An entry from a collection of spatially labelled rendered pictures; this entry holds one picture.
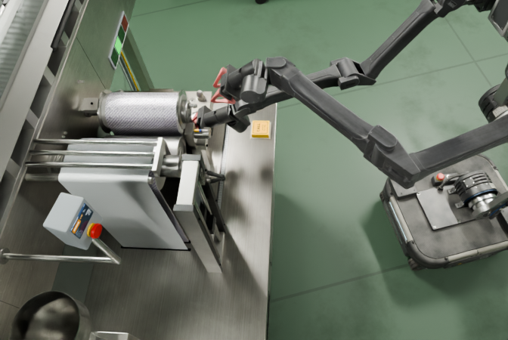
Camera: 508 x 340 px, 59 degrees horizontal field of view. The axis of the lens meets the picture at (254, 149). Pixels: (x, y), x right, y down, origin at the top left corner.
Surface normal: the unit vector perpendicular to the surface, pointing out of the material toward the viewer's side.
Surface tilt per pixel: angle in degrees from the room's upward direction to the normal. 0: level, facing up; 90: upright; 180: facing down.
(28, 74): 50
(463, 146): 2
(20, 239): 90
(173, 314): 0
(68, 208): 0
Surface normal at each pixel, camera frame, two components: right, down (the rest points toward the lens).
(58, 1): 0.71, -0.32
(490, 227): -0.07, -0.51
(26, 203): 1.00, 0.02
